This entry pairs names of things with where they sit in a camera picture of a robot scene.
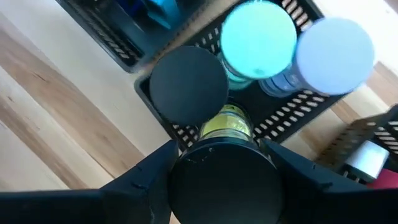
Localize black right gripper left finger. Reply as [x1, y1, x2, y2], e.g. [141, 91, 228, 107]
[98, 139, 180, 224]

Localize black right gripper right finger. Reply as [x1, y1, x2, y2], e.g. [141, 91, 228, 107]
[259, 138, 374, 224]

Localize white USB charger cube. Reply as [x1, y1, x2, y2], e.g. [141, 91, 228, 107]
[343, 139, 391, 182]

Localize red plastic block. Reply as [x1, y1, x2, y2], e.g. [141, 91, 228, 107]
[366, 169, 398, 190]

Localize yellow sand hourglass black caps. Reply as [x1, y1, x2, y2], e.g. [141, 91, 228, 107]
[167, 104, 284, 224]

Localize red sand hourglass black caps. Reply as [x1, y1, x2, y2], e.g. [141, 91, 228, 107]
[149, 45, 230, 126]

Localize lavender hourglass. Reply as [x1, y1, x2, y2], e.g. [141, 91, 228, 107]
[259, 17, 376, 98]

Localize teal hourglass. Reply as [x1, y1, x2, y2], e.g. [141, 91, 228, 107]
[217, 0, 299, 91]

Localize teal plastic box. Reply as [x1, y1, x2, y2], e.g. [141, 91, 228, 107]
[145, 0, 182, 31]

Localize black slotted plastic basket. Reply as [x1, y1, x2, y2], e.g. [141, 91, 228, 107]
[55, 0, 240, 74]
[315, 104, 398, 187]
[134, 0, 352, 153]

